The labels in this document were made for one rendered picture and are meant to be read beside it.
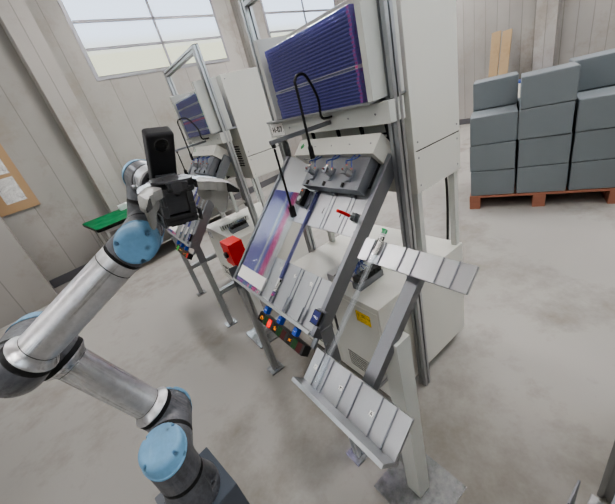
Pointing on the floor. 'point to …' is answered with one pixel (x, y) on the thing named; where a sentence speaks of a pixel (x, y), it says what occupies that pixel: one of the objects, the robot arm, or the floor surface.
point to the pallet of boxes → (556, 129)
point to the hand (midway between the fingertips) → (196, 195)
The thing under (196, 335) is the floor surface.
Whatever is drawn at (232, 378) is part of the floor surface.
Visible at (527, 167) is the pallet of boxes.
